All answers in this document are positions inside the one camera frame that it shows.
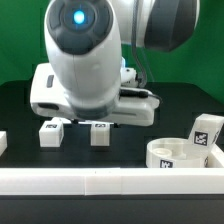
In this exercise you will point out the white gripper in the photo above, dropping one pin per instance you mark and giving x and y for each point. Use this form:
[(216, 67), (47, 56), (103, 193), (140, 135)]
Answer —
[(47, 98)]

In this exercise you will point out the white round stool seat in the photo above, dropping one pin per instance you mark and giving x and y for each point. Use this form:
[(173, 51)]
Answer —
[(175, 153)]

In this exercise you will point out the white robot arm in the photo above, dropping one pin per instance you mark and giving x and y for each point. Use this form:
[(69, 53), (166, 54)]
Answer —
[(85, 77)]

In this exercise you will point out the white U-shaped obstacle fence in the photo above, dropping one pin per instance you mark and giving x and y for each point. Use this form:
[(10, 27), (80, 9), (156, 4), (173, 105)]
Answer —
[(118, 181)]

